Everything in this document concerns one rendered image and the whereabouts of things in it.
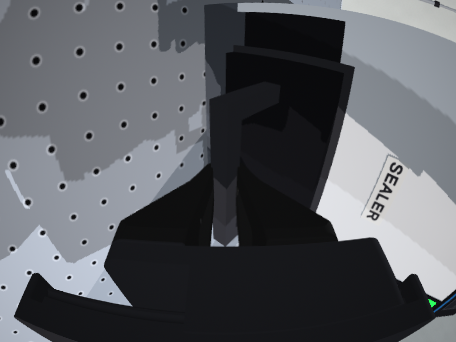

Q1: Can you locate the grey heat sealer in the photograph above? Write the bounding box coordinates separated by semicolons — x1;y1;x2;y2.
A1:
204;3;456;317

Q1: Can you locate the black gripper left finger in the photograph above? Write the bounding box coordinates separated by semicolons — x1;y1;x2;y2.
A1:
112;163;214;246

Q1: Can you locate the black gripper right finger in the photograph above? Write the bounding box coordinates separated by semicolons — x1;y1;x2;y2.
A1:
236;163;338;246

